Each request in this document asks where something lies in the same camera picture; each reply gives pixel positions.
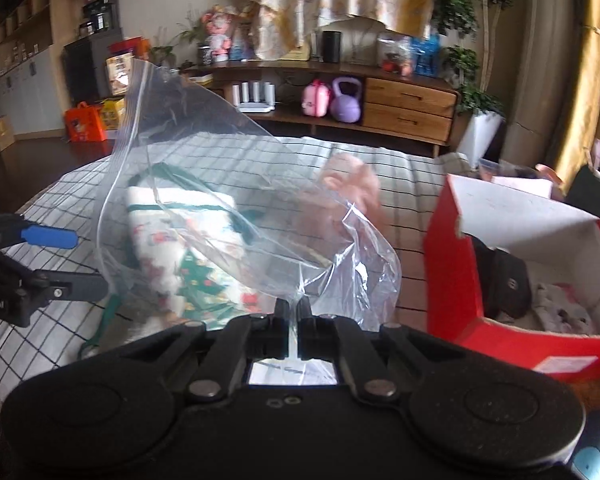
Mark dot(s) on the yellow curtain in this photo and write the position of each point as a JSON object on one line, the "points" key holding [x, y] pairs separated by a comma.
{"points": [[585, 60]]}

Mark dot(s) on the blue toy set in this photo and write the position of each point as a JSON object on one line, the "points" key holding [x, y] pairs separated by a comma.
{"points": [[426, 57]]}

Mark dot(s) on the green indoor tree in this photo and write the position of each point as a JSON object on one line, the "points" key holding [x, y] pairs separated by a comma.
{"points": [[460, 25]]}

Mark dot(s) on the small green houseplant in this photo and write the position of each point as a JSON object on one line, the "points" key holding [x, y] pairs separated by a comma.
{"points": [[180, 42]]}

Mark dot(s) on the white plant pot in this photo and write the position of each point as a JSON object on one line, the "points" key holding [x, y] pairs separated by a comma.
{"points": [[480, 137]]}

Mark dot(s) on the pink doll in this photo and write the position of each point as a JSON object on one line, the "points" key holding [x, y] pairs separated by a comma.
{"points": [[219, 35]]}

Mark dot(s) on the clear plastic zip bag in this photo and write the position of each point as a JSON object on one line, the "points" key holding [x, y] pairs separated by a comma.
{"points": [[230, 160]]}

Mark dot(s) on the black pouch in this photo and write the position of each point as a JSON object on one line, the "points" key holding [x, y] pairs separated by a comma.
{"points": [[505, 280]]}

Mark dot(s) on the wooden media cabinet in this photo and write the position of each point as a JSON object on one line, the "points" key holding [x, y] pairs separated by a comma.
{"points": [[410, 105]]}

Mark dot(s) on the beige standing air conditioner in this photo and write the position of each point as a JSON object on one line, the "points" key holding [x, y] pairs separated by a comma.
{"points": [[540, 50]]}

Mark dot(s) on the Christmas print fabric bag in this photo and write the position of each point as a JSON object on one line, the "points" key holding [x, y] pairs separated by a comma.
{"points": [[200, 270]]}

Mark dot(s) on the white fan-shaped ornament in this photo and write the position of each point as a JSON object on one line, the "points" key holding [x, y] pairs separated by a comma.
{"points": [[366, 40]]}

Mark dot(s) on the orange printed gift bag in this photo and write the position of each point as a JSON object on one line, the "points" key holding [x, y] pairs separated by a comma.
{"points": [[85, 125]]}

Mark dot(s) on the black low cabinet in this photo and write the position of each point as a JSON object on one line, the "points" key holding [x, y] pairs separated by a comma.
{"points": [[82, 75]]}

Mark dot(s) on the yellow carton box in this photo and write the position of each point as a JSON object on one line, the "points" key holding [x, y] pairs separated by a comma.
{"points": [[112, 115]]}

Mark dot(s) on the clear storage box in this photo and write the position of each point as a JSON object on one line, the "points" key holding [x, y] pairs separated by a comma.
{"points": [[510, 177]]}

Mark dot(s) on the purple kettlebell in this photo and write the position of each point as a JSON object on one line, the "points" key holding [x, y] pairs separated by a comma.
{"points": [[347, 105]]}

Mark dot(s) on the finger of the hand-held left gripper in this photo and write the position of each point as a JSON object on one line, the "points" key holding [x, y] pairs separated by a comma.
{"points": [[75, 289], [50, 237]]}

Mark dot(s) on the printed snack box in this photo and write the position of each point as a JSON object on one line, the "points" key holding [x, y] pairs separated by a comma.
{"points": [[119, 74]]}

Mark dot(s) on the orange paper bag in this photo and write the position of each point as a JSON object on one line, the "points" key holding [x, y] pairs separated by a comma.
{"points": [[127, 49]]}

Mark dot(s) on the black coffee machine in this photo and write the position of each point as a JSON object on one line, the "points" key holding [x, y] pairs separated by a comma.
{"points": [[100, 15]]}

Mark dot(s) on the red cardboard box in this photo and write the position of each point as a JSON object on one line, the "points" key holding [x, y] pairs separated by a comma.
{"points": [[460, 290]]}

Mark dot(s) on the white router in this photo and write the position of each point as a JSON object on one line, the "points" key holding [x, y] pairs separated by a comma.
{"points": [[254, 102]]}

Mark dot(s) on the black cylinder speaker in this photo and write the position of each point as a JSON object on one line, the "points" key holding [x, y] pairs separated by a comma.
{"points": [[331, 46]]}

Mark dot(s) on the pink bowl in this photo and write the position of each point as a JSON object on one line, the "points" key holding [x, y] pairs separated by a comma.
{"points": [[550, 172]]}

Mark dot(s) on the plastic bag of toys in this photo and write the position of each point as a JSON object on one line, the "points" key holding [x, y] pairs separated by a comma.
{"points": [[395, 57]]}

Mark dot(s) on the pink toy backpack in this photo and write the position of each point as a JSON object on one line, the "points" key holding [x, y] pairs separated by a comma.
{"points": [[317, 100]]}

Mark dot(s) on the small tan box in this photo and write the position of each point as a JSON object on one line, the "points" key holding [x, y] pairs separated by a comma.
{"points": [[201, 79]]}

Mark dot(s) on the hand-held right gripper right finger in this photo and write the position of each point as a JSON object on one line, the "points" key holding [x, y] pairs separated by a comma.
{"points": [[312, 332]]}

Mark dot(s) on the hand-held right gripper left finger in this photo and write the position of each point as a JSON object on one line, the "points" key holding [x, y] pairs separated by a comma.
{"points": [[275, 330]]}

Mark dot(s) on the white printed cloth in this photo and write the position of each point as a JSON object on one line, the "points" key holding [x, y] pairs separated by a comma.
{"points": [[565, 310]]}

